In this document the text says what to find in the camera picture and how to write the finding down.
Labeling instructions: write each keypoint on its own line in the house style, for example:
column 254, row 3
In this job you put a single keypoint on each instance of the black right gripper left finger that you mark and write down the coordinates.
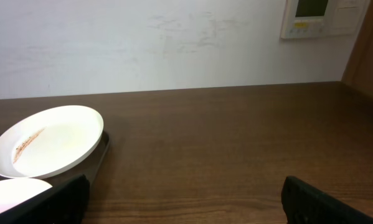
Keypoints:
column 65, row 203

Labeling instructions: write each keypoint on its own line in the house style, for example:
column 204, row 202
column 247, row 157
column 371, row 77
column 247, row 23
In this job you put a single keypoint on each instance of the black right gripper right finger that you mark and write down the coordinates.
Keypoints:
column 304, row 204

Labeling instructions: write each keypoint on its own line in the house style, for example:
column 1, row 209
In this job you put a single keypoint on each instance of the brown plastic tray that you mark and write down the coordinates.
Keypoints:
column 88, row 167

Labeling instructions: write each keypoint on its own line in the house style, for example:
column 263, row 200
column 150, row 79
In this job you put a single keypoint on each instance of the wooden side panel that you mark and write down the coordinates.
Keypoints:
column 359, row 70

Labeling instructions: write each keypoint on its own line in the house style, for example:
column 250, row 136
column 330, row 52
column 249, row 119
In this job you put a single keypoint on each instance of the white plate with brown streak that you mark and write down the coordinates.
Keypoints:
column 50, row 142

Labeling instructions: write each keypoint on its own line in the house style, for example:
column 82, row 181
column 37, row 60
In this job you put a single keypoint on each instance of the white wall control panel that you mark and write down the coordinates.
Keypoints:
column 305, row 19

